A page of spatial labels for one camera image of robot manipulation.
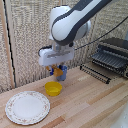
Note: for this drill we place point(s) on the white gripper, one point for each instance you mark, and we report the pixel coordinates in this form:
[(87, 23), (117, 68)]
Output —
[(55, 56)]

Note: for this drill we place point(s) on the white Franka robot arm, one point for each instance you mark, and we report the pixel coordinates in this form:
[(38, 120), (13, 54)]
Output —
[(73, 21)]

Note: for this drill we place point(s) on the black dish rack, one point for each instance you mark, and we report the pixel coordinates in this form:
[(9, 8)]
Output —
[(111, 55)]

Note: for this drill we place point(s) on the blue cup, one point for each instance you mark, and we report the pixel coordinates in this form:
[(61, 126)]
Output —
[(62, 76)]

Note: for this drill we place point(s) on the yellow bowl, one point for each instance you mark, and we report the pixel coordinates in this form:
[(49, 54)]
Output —
[(53, 88)]

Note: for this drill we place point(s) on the white patterned plate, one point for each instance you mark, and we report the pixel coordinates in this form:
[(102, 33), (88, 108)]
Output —
[(27, 107)]

